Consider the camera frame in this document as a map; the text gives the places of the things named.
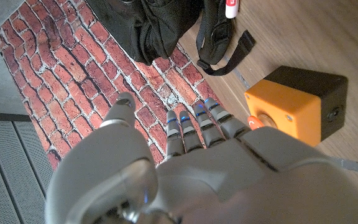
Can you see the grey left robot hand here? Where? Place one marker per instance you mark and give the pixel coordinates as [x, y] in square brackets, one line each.
[213, 180]

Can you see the black backpack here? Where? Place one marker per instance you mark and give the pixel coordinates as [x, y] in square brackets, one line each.
[151, 28]

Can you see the orange black button block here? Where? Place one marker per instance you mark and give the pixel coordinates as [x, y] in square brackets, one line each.
[287, 109]

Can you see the red marker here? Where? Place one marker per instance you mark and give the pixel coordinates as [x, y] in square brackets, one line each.
[232, 7]

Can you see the brick print backdrop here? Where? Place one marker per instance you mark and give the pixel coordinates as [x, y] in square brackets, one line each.
[73, 77]

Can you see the grey perforated panel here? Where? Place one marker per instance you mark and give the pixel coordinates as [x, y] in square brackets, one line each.
[8, 174]

